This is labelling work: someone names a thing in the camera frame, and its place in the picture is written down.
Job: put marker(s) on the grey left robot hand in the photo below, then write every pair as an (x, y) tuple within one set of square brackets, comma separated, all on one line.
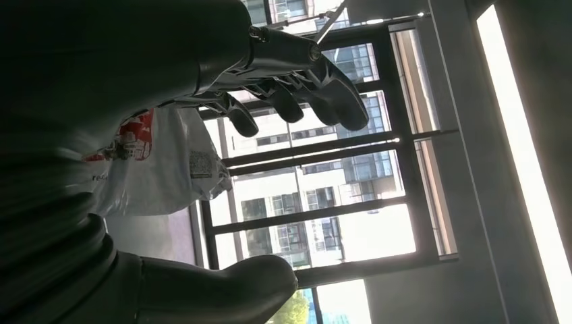
[(111, 53)]

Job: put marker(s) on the grey poly bag black lettering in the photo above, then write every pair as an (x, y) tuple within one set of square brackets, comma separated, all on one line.
[(165, 179)]

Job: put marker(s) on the building outside window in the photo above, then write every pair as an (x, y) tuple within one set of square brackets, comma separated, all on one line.
[(313, 179)]

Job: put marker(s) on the green tree outside window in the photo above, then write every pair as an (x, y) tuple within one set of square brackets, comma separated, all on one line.
[(292, 311)]

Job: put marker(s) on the long ceiling light strip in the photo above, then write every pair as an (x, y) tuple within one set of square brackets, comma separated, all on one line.
[(532, 179)]

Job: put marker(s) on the dark window frame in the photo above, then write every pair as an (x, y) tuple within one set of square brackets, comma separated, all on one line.
[(380, 272)]

